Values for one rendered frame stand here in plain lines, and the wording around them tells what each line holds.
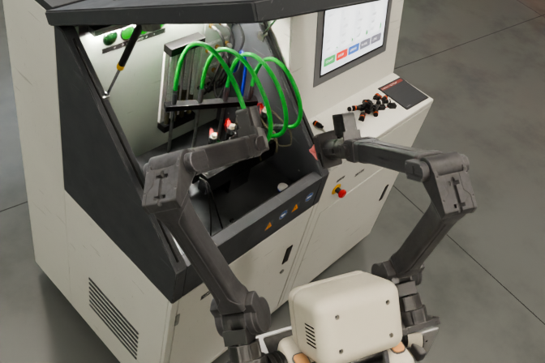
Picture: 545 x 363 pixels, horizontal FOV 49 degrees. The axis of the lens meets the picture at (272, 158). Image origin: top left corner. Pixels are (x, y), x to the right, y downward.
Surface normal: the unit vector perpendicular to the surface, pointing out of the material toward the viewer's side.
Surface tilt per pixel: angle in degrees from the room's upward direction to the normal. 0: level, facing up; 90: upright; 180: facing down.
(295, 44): 76
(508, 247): 0
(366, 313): 47
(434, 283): 0
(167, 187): 38
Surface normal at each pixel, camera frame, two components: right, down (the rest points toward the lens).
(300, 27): 0.73, 0.39
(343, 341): 0.42, 0.03
